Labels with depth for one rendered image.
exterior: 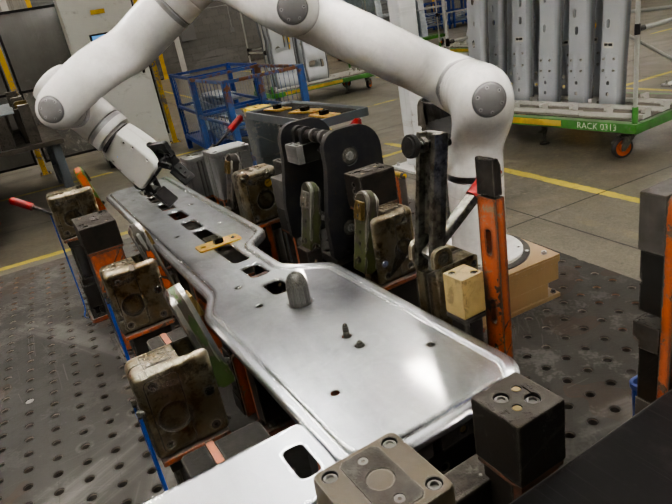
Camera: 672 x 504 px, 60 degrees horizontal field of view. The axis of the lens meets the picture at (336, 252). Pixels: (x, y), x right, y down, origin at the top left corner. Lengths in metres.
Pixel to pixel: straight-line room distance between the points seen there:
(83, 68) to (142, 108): 6.69
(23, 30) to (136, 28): 7.41
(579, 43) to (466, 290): 4.73
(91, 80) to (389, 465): 0.87
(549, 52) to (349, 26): 4.44
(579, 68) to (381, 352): 4.79
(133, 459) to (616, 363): 0.88
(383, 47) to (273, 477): 0.82
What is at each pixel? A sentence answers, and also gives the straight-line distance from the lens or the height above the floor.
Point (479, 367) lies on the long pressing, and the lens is 0.65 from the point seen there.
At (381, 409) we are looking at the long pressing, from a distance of 0.60.
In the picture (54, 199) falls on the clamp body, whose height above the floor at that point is 1.05.
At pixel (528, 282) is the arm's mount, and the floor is 0.77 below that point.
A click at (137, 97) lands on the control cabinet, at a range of 7.81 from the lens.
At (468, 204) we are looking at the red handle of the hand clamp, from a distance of 0.78.
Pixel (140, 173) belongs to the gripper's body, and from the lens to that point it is 1.22.
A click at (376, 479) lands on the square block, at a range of 0.45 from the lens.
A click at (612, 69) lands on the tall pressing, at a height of 0.58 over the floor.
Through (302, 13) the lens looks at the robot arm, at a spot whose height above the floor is 1.37.
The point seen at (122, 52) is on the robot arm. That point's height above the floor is 1.36.
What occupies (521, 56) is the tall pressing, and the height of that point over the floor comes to 0.70.
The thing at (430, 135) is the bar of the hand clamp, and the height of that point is 1.21.
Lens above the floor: 1.37
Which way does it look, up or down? 22 degrees down
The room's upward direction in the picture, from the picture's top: 10 degrees counter-clockwise
